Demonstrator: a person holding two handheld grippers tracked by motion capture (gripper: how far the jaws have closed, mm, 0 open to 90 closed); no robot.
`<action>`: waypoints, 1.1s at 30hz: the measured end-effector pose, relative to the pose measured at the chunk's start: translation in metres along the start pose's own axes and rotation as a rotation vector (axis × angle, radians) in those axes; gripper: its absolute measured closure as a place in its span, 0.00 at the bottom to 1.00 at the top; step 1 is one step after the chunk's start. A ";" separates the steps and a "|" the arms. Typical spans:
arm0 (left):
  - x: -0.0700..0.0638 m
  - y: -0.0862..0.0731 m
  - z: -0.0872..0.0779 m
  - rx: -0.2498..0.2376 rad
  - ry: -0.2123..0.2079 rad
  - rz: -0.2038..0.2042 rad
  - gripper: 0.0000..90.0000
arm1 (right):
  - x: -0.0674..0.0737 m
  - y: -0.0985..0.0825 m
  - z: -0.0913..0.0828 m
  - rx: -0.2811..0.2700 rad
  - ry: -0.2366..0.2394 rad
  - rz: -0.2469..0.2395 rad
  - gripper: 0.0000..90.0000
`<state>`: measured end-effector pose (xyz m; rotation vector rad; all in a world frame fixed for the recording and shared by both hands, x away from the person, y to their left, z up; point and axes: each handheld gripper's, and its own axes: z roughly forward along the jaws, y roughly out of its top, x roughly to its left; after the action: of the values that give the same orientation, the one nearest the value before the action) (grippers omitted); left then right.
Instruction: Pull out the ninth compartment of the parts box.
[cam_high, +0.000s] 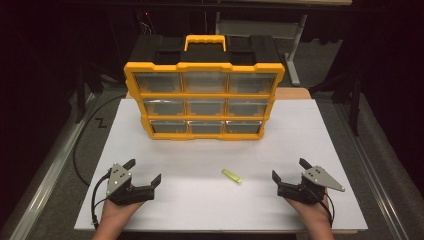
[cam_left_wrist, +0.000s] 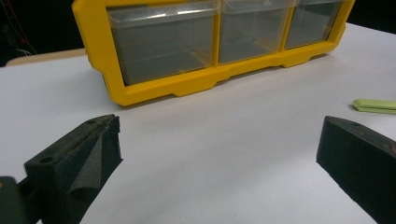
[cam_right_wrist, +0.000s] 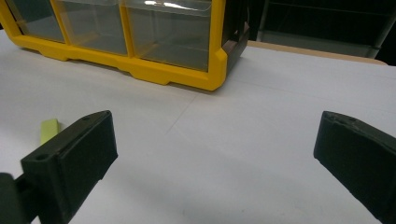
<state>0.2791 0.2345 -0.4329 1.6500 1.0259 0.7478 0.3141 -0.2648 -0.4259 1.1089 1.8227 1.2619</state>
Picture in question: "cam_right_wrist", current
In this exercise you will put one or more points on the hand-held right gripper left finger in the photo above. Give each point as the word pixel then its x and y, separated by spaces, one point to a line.
pixel 77 155

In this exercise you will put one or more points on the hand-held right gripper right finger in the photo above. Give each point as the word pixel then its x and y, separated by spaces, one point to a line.
pixel 358 155

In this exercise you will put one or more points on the light green plastic stick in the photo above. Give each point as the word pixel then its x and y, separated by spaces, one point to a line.
pixel 49 130

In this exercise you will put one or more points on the yellow black organizer cabinet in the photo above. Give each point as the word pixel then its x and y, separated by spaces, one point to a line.
pixel 186 74

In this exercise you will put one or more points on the grid of clear plastic drawers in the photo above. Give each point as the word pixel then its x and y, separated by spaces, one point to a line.
pixel 93 31

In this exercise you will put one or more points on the white table sheet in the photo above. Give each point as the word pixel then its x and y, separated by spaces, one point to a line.
pixel 218 140

